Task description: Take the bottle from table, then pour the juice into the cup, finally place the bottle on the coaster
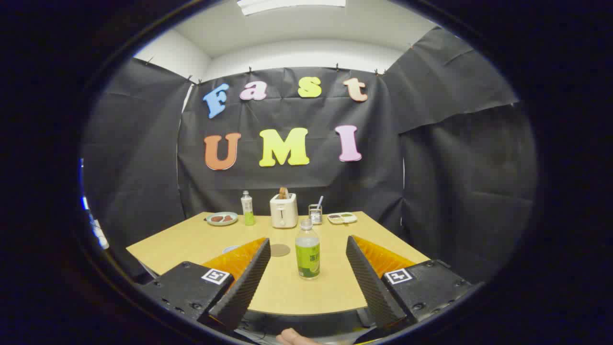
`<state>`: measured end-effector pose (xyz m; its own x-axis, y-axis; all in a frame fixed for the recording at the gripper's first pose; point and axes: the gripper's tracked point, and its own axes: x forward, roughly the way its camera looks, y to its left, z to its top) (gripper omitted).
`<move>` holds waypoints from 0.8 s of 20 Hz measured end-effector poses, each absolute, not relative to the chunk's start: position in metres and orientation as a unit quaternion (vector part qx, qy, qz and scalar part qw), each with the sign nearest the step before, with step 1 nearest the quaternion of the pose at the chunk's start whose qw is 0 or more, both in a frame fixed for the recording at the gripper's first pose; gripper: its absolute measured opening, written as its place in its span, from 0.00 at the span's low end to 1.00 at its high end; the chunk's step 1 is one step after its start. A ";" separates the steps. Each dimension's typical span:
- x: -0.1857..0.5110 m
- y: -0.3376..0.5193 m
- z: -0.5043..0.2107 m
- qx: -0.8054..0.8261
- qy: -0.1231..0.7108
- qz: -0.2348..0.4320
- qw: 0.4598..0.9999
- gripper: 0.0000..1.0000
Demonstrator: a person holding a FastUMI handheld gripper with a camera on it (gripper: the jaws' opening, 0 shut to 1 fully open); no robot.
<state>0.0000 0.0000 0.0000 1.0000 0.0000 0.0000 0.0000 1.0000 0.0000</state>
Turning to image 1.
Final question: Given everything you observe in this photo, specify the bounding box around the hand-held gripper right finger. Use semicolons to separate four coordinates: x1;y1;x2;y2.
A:
345;234;475;331

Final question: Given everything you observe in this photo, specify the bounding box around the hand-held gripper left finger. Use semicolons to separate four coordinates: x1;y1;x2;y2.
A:
136;237;272;332

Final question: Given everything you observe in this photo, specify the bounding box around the green label juice bottle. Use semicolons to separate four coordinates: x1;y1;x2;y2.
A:
295;218;320;280

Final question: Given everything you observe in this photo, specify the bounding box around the slim green tea bottle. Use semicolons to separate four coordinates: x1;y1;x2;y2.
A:
241;190;256;226

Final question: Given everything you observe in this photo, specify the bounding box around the pale green plate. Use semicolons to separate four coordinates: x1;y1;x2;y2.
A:
206;212;238;227

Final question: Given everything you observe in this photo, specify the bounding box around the wooden table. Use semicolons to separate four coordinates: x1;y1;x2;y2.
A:
125;211;431;316

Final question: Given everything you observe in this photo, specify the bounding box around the white toaster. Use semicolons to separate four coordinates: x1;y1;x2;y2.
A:
270;193;299;229

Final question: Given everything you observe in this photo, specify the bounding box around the ceiling light panel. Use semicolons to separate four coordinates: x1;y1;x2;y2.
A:
237;0;346;16

